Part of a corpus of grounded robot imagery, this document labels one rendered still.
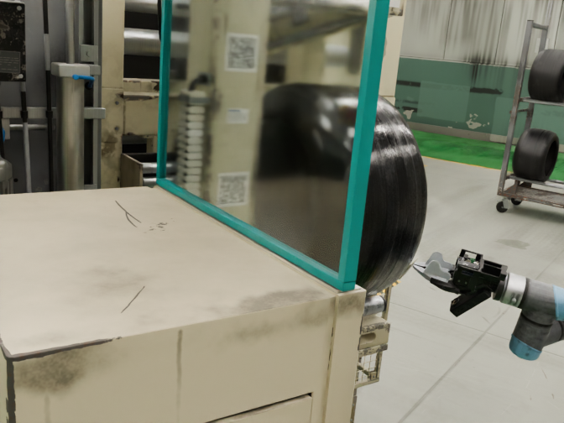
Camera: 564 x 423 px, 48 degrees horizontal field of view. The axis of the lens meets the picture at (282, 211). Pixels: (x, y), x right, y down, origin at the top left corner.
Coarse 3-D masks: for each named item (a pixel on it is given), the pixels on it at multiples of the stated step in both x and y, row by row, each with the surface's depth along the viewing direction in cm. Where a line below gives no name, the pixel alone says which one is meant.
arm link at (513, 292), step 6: (510, 276) 149; (516, 276) 149; (522, 276) 150; (510, 282) 148; (516, 282) 148; (522, 282) 148; (504, 288) 149; (510, 288) 148; (516, 288) 148; (522, 288) 147; (504, 294) 148; (510, 294) 148; (516, 294) 148; (522, 294) 147; (504, 300) 149; (510, 300) 149; (516, 300) 148; (516, 306) 150
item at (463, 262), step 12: (468, 252) 153; (456, 264) 154; (468, 264) 149; (480, 264) 149; (492, 264) 151; (456, 276) 150; (468, 276) 149; (480, 276) 150; (492, 276) 149; (504, 276) 148; (468, 288) 151; (480, 288) 152; (492, 288) 151
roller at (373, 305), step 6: (366, 300) 162; (372, 300) 163; (378, 300) 164; (384, 300) 165; (366, 306) 161; (372, 306) 162; (378, 306) 163; (384, 306) 165; (366, 312) 162; (372, 312) 163; (378, 312) 165
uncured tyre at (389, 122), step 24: (384, 120) 146; (384, 144) 142; (408, 144) 146; (384, 168) 140; (408, 168) 143; (384, 192) 139; (408, 192) 143; (384, 216) 140; (408, 216) 144; (384, 240) 142; (408, 240) 146; (360, 264) 141; (384, 264) 146; (408, 264) 153; (384, 288) 157
